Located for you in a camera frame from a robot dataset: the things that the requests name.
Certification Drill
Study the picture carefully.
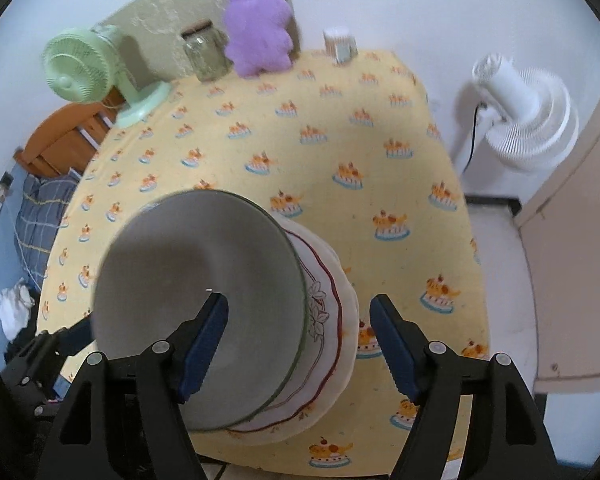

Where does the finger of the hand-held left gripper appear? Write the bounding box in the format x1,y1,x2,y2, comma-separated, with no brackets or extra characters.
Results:
32,315,96,358

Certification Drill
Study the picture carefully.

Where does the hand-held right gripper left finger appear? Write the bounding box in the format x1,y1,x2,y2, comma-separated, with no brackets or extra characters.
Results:
37,292,229,480

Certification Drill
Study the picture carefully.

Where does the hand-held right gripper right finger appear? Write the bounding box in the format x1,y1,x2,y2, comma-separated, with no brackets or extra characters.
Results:
369,293,558,480

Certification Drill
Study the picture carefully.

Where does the round floral plate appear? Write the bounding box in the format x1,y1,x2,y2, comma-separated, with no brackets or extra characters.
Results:
220,220,357,445

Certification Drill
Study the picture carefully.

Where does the floral ceramic bowl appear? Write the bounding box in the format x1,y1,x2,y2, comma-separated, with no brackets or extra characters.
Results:
92,189,312,433

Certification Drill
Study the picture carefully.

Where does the white cloth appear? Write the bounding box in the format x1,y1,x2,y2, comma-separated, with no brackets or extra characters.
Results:
0,282,36,341

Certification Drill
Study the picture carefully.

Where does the grey plaid pillow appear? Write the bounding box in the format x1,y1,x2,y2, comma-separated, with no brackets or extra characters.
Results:
12,175,78,291

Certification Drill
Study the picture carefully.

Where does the wooden bed headboard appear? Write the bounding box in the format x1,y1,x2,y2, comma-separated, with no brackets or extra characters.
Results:
14,102,118,178

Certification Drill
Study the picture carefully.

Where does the beige door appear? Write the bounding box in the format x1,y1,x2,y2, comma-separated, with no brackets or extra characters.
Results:
512,55,600,396

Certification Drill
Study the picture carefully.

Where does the yellow cake printed tablecloth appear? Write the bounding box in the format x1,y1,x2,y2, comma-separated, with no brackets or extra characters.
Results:
35,49,491,478

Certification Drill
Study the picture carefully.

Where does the green desk fan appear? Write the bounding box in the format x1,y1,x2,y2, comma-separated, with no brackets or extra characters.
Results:
41,25,173,129

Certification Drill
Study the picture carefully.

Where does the white fan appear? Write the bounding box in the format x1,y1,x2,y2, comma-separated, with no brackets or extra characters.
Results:
452,54,580,176

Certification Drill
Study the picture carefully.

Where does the glass jar with dark lid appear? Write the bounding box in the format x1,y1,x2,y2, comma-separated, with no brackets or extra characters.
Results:
181,20,232,82

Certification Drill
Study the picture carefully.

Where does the cotton swab container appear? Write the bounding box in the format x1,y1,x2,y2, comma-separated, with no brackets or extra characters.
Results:
323,26,358,65

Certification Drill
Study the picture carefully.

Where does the purple plush toy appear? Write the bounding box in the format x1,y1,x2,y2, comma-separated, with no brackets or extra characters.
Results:
223,0,295,78

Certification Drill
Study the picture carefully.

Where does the green cartoon printed mat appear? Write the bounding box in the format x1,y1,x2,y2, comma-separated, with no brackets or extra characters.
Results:
92,0,293,83

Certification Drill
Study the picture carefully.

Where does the black fan cable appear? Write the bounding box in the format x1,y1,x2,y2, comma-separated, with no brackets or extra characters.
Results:
461,102,486,175

